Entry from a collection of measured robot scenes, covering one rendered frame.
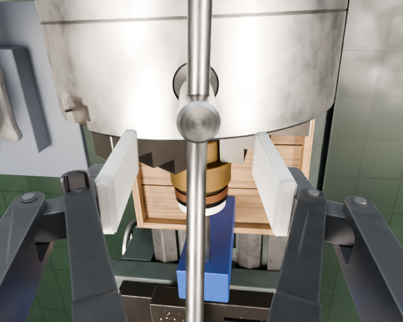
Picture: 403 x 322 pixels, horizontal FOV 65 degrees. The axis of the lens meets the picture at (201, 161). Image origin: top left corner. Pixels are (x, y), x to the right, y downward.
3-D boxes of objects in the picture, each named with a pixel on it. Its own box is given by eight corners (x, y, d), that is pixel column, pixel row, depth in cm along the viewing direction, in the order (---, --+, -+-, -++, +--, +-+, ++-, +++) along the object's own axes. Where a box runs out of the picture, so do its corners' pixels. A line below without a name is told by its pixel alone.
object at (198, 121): (181, 62, 25) (175, 101, 15) (209, 63, 25) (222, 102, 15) (181, 90, 26) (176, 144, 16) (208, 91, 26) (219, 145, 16)
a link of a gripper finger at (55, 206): (88, 246, 13) (17, 245, 13) (116, 187, 18) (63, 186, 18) (84, 217, 13) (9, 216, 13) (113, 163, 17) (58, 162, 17)
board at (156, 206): (125, 92, 63) (118, 97, 59) (313, 91, 58) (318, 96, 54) (142, 217, 76) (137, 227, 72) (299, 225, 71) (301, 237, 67)
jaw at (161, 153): (162, 72, 38) (65, 91, 30) (192, 76, 34) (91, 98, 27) (170, 156, 42) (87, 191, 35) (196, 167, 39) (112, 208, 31)
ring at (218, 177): (155, 147, 38) (162, 212, 42) (232, 149, 37) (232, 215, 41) (172, 123, 46) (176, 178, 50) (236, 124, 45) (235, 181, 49)
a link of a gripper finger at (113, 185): (116, 235, 15) (100, 235, 15) (139, 170, 22) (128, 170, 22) (110, 181, 14) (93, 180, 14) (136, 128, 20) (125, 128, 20)
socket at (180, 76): (174, 55, 25) (173, 61, 23) (217, 57, 25) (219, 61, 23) (175, 97, 26) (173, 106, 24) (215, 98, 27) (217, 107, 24)
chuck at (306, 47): (93, 19, 50) (-43, 27, 21) (294, 10, 50) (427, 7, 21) (103, 77, 54) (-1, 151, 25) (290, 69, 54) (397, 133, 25)
